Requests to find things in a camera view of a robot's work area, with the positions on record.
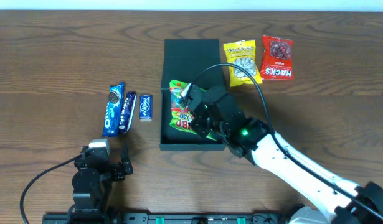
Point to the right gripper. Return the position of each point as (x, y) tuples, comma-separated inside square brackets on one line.
[(197, 109)]

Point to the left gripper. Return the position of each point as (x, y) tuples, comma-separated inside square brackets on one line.
[(115, 171)]

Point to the Haribo gummy worms bag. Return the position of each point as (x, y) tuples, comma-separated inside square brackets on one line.
[(181, 117)]

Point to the blue Oreo cookie pack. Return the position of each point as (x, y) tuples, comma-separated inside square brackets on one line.
[(113, 110)]

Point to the purple Dairy Milk bar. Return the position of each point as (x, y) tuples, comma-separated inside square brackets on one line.
[(127, 112)]

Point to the dark green gift box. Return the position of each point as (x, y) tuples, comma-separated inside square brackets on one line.
[(185, 60)]

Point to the blue Eclipse mints tin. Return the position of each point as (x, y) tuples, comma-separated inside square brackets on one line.
[(145, 107)]

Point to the yellow Hacks candy bag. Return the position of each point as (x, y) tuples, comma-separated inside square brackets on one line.
[(242, 54)]

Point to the red Hacks candy bag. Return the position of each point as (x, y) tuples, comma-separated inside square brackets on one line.
[(277, 59)]

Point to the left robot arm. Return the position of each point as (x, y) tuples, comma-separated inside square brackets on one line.
[(93, 183)]

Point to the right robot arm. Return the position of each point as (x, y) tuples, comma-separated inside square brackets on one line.
[(339, 200)]

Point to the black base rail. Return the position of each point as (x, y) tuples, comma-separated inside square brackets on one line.
[(144, 218)]

